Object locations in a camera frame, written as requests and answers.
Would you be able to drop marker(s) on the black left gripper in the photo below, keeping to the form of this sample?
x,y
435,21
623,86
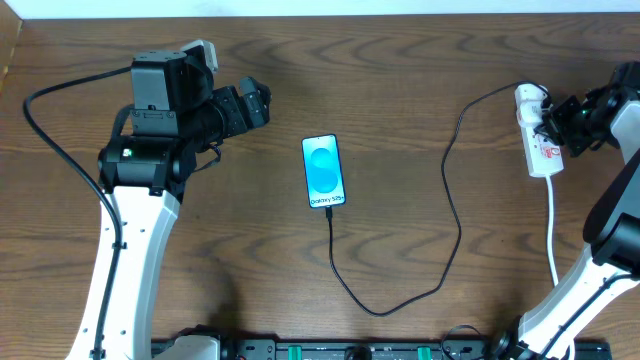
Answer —
x,y
245,107

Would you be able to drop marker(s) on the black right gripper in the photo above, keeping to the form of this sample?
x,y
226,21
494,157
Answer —
x,y
570,123

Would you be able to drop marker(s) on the blue Galaxy smartphone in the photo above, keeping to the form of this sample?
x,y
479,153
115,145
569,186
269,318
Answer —
x,y
323,171

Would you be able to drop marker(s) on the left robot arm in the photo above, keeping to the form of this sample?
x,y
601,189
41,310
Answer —
x,y
177,113

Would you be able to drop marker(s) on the white USB charger adapter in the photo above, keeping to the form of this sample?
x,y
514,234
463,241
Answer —
x,y
529,100

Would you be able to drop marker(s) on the white power strip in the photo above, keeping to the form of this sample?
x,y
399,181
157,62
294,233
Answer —
x,y
543,157

